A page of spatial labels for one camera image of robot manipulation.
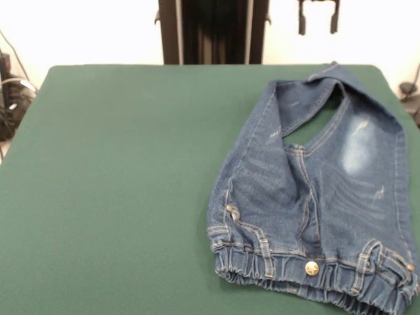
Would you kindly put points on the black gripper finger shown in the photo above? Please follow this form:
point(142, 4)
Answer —
point(334, 23)
point(302, 23)

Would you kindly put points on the blue denim jeans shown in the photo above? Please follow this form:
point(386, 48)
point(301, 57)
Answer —
point(311, 197)

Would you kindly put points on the dark green table cloth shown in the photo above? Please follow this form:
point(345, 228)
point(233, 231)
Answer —
point(82, 197)

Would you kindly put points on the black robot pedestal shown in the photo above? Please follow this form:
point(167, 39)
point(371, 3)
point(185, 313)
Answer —
point(213, 33)

